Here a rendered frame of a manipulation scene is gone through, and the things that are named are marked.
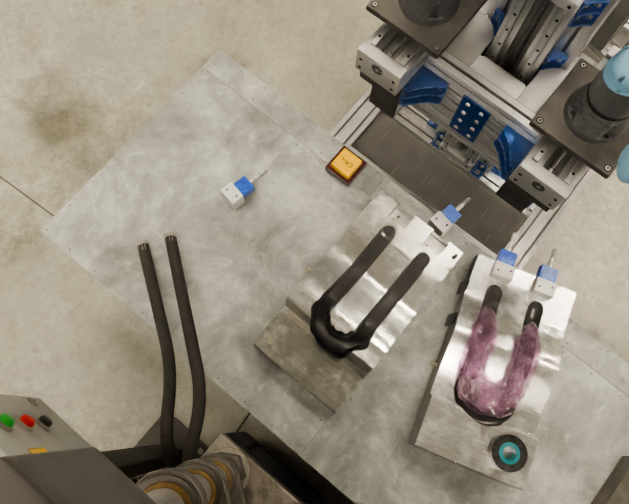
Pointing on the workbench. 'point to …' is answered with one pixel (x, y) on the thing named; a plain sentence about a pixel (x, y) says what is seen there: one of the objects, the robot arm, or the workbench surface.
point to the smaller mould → (626, 483)
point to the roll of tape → (511, 451)
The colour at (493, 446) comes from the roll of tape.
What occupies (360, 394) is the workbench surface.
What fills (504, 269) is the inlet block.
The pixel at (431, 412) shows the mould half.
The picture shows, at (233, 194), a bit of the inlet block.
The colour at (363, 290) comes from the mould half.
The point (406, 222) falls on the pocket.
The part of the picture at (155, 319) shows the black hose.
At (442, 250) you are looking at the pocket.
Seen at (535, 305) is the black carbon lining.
